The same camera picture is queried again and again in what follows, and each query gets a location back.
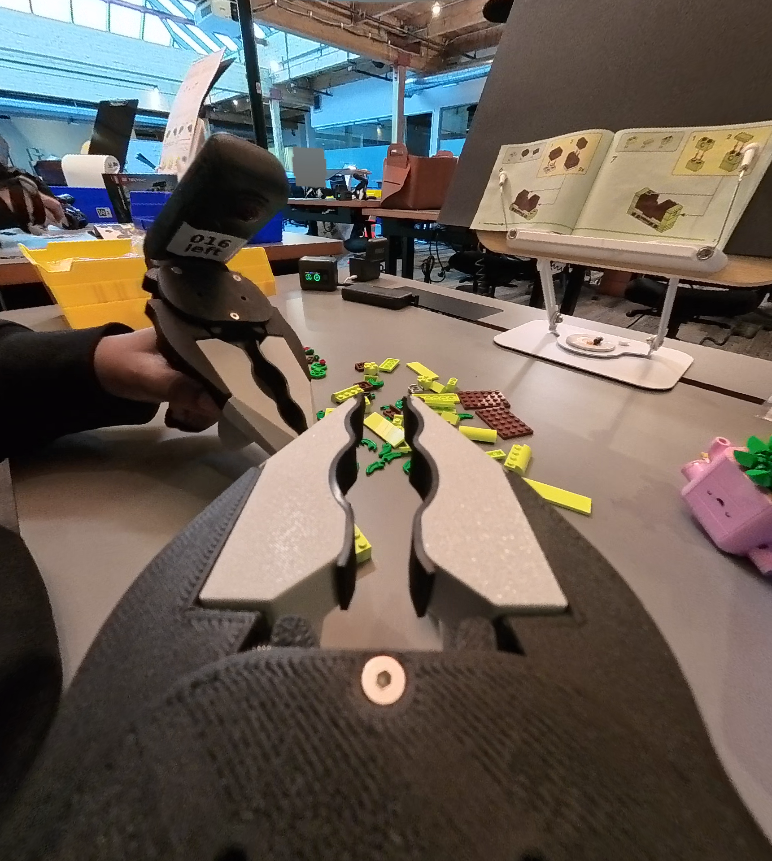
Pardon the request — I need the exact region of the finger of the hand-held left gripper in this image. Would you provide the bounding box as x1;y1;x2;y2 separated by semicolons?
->
195;338;301;457
249;331;314;437

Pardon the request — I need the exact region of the black pillar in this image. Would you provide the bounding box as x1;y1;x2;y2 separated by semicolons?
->
236;0;271;152

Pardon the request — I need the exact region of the pink toy planter figure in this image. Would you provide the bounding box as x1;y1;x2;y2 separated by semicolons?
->
680;424;772;577

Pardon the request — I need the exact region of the blue plastic bin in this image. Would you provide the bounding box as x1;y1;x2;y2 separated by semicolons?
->
48;185;287;246

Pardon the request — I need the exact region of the black cardboard box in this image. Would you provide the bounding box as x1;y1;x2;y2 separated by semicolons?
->
101;174;179;224

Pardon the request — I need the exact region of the black office chair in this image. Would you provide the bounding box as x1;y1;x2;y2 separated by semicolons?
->
624;272;772;340
445;229;540;298

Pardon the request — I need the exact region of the yellow plastic bin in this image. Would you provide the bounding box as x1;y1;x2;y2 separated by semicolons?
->
17;239;278;332

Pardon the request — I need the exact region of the white cardboard sign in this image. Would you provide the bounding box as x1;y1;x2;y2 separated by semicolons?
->
157;49;237;177

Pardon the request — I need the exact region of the black power adapter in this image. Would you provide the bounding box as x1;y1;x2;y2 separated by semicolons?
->
349;237;388;283

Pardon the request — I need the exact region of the white-tipped page holder wire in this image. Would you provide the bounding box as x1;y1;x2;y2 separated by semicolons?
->
719;143;761;253
495;170;520;238

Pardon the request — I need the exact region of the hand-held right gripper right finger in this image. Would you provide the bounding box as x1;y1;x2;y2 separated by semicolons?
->
402;396;570;640

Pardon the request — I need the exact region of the person's left forearm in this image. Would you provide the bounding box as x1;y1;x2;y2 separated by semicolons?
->
0;315;136;473

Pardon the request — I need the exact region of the white book stand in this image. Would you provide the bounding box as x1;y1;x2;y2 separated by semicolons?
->
476;225;772;392

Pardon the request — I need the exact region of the small black display board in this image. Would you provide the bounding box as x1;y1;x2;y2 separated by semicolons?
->
88;99;140;165

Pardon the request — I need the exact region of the black flat box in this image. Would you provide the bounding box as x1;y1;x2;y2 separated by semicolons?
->
340;283;422;312

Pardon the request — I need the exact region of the pile of toy bricks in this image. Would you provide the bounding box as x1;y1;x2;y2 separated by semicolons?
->
315;358;593;517

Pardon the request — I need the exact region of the instruction booklet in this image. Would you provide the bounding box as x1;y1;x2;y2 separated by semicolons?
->
470;119;772;246

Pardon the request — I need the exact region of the white paper towel roll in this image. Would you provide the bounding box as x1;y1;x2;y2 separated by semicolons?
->
61;155;122;189

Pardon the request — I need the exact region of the black charger green display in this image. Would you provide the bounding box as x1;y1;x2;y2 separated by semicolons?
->
298;256;340;293

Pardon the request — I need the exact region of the person's left hand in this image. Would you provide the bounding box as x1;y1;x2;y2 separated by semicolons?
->
93;328;227;433

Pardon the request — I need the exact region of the far brown desk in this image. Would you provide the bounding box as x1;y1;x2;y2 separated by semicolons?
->
285;197;442;226

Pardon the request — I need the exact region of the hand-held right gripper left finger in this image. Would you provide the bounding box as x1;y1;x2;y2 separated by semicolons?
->
197;396;368;639

